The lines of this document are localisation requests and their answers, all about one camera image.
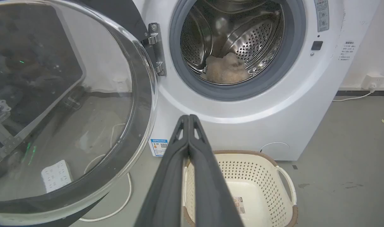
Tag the beige cloth in drum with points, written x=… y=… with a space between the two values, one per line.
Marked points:
x=226 y=71

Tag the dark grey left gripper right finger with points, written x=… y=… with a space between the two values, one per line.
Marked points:
x=210 y=189

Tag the round glass washing machine door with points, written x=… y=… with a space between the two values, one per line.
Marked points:
x=68 y=104

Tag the white front-load washing machine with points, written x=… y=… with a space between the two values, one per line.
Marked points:
x=274 y=94

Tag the cream perforated laundry basket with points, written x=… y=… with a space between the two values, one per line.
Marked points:
x=261 y=189

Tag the white power strip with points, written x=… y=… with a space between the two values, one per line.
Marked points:
x=56 y=176

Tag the white wall plug adapter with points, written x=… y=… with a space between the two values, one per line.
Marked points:
x=371 y=81

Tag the metal door hinge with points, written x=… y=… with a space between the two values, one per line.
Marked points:
x=156 y=47

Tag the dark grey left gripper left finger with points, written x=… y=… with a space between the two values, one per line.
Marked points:
x=166 y=189

